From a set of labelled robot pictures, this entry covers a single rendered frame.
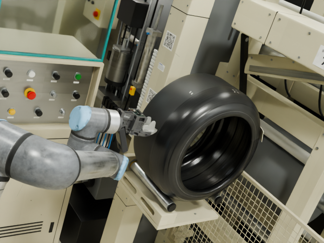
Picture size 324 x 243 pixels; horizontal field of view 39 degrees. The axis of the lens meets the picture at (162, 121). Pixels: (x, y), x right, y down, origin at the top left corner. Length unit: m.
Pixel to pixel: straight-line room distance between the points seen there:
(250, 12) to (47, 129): 1.13
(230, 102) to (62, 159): 0.94
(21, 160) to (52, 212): 1.64
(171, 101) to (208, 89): 0.16
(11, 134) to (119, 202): 1.44
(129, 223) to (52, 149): 1.48
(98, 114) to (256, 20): 0.86
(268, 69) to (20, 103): 1.19
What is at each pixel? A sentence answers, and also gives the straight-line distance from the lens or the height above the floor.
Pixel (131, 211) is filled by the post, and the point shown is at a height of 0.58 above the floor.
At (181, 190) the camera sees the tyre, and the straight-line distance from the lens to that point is 1.96.
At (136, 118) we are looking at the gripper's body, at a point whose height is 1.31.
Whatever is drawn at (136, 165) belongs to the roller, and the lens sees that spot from 2.20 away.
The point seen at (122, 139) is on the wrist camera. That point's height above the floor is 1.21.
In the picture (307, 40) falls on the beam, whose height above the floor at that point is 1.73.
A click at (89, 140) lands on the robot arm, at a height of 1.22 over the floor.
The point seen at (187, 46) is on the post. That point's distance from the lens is 2.10.
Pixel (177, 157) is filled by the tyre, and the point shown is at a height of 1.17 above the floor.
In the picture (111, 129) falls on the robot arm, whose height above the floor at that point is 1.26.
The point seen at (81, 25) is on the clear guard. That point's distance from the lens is 2.22.
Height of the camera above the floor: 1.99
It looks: 23 degrees down
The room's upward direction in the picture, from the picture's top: 18 degrees clockwise
